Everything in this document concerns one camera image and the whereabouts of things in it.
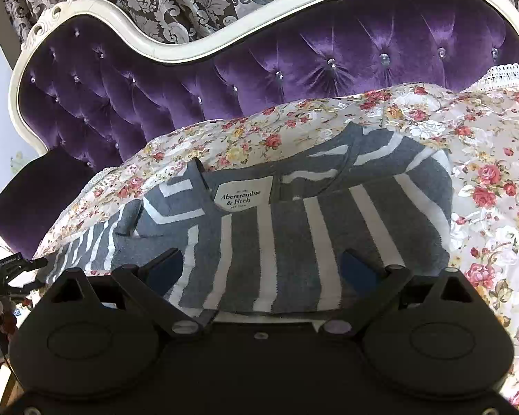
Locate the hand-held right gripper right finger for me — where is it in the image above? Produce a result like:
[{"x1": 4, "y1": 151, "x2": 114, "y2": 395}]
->
[{"x1": 319, "y1": 250, "x2": 476, "y2": 339}]

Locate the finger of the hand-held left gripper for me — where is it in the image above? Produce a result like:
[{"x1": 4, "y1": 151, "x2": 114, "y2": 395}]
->
[
  {"x1": 0, "y1": 257, "x2": 48, "y2": 272},
  {"x1": 6, "y1": 277, "x2": 46, "y2": 297}
]

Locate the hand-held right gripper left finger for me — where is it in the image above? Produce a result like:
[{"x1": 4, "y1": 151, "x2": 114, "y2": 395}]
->
[{"x1": 47, "y1": 248, "x2": 215, "y2": 340}]

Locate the grey white striped sweater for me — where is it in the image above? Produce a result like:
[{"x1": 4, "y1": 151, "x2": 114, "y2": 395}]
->
[{"x1": 45, "y1": 123, "x2": 455, "y2": 318}]

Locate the purple upholstered bench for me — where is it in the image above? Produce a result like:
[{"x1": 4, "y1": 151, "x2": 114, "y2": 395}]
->
[{"x1": 0, "y1": 149, "x2": 91, "y2": 260}]

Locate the floral bed sheet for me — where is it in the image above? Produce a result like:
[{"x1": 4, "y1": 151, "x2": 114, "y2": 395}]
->
[{"x1": 32, "y1": 82, "x2": 519, "y2": 415}]

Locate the purple tufted white-framed headboard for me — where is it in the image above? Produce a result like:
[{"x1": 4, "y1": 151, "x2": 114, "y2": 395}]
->
[{"x1": 9, "y1": 0, "x2": 519, "y2": 174}]

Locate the white lace pillow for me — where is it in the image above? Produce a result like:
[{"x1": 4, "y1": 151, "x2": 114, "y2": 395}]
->
[{"x1": 463, "y1": 63, "x2": 519, "y2": 93}]

